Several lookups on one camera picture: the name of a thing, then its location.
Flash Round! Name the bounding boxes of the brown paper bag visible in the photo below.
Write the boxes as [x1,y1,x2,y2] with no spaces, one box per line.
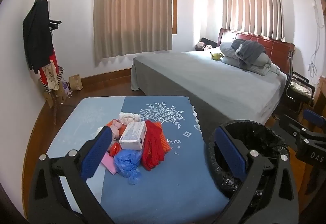
[69,74,83,92]

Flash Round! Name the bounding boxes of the white wall cables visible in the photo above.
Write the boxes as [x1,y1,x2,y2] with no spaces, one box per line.
[308,0,323,79]

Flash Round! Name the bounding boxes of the white cardboard box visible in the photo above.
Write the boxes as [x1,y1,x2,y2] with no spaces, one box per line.
[119,121,147,150]

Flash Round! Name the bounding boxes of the white tissue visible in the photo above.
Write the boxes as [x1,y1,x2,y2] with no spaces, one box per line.
[92,126,105,139]

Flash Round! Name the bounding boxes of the bed with grey sheet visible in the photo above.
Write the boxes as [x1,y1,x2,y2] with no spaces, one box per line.
[130,47,288,135]

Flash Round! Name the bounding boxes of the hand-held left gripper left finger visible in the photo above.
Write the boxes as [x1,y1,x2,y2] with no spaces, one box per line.
[28,125,115,224]

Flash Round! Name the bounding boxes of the small red wrapper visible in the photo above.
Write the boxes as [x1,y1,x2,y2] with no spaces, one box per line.
[109,143,121,157]

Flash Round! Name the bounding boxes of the black bag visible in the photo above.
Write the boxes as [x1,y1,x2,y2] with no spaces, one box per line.
[198,37,217,49]

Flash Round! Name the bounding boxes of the folded light grey quilt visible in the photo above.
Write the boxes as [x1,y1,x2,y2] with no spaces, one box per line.
[219,41,273,76]

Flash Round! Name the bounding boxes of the purple and white item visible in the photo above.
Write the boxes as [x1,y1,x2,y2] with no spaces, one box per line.
[62,81,72,98]

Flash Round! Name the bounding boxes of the white cloth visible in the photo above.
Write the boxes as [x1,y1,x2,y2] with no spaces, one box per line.
[119,111,140,125]

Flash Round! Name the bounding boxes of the red knit glove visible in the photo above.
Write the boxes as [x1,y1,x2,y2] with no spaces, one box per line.
[141,120,166,171]

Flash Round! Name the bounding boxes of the wooden coat rack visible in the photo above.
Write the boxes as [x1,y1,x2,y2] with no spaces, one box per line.
[33,0,64,126]

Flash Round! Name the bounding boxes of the black-lined trash bin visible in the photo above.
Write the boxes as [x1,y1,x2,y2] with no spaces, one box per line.
[206,120,292,212]

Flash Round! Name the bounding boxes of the wooden desk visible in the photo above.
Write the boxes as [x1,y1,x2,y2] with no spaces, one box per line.
[312,75,326,118]

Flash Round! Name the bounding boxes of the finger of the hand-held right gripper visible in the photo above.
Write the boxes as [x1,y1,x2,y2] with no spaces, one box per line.
[272,114,310,143]
[303,109,326,135]

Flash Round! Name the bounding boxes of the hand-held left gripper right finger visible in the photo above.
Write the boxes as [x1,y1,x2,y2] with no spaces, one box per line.
[213,126,300,224]

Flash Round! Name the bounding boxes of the blue tree-print tablecloth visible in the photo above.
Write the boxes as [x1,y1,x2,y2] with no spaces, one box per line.
[46,95,231,224]

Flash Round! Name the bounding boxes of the narrow beige curtain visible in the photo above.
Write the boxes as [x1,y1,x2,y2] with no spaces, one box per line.
[221,0,284,41]

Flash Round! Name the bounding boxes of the brown cardboard box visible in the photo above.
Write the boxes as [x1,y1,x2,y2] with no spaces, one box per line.
[43,85,66,109]

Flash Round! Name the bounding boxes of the red wooden headboard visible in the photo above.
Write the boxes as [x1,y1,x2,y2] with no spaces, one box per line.
[218,28,295,74]

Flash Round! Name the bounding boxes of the striped bag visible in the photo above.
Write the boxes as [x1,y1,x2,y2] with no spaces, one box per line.
[38,66,64,93]

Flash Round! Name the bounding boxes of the pink paper sheet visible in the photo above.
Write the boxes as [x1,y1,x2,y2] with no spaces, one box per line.
[101,151,120,175]

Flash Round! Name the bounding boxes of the printed canvas tote bag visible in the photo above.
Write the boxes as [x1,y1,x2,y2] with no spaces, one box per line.
[41,61,58,91]

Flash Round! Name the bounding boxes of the blue plastic bag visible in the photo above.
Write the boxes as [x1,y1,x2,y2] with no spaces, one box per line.
[114,149,144,186]

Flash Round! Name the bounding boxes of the wide beige curtain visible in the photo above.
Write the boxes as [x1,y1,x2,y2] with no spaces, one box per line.
[93,0,176,67]

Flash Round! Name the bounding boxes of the black coat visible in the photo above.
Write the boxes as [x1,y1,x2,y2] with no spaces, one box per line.
[23,0,53,74]

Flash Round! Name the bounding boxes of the black office chair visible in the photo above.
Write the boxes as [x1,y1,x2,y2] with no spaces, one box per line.
[274,52,316,123]

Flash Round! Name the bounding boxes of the dark grey blanket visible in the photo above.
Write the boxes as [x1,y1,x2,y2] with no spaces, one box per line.
[231,39,266,67]

